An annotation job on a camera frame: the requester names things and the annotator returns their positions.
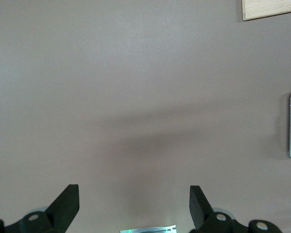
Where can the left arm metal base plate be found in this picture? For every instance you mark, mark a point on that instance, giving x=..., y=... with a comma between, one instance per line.
x=145, y=230

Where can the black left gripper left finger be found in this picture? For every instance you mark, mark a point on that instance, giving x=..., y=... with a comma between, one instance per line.
x=63, y=211

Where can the bamboo cutting board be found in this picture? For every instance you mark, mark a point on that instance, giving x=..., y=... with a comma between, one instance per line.
x=269, y=9

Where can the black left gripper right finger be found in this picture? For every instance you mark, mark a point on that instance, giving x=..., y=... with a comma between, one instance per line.
x=202, y=218

